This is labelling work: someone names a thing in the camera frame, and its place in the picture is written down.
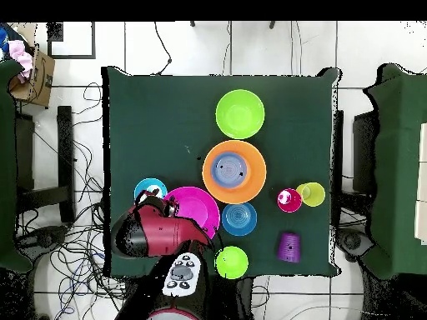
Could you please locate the light blue plastic bowl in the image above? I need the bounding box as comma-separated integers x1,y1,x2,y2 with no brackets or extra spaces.
133,177,168,201

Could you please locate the pink plastic bowl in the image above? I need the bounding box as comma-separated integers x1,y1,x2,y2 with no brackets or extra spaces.
163,186,222,241

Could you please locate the orange plastic bowl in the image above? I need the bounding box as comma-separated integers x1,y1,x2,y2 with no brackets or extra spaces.
202,139,268,205

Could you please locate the large green plastic bowl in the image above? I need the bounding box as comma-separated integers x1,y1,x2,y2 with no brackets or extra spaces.
214,88,266,140

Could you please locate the red plastic cup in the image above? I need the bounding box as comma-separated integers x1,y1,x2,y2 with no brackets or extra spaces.
276,187,304,213

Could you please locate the purple plastic cup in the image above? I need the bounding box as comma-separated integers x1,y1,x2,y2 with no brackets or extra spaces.
277,232,302,264

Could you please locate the dark green tablecloth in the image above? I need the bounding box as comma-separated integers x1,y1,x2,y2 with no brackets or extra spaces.
101,65,342,278

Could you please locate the small green plastic bowl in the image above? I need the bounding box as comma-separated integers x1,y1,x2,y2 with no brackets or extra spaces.
214,245,250,280

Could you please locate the black floor stand base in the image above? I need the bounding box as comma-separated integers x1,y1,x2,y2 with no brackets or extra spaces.
16,224,69,254
334,227,374,259

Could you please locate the green covered side table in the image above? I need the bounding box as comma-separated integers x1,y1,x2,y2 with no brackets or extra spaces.
0,58,33,274
363,62,427,281

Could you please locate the yellow plastic cup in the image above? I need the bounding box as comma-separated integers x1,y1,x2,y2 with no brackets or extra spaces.
295,182,327,208

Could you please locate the cardboard box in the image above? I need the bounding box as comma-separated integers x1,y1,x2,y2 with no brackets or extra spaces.
8,49,56,108

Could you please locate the pink cloth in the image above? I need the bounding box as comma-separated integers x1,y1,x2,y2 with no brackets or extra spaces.
7,39,34,83

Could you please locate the blue fabric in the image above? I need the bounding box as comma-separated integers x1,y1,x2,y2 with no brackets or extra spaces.
0,27,12,52

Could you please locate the white panel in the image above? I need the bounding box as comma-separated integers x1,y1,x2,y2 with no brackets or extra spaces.
414,122,427,246

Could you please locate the tangle of floor cables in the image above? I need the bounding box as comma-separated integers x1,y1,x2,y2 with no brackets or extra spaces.
13,82,134,320

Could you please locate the black leg frame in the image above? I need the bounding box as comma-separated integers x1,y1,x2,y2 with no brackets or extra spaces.
14,105,76,224

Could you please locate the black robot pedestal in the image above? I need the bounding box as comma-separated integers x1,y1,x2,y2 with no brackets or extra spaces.
206,275,256,320

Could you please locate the black floor cable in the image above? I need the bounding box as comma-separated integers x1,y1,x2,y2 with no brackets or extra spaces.
153,21,173,76

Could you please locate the black square frame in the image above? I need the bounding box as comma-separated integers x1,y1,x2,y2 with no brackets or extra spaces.
46,21,97,60

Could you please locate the black side frame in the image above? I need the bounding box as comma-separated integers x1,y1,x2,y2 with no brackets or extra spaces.
352,111,378,194

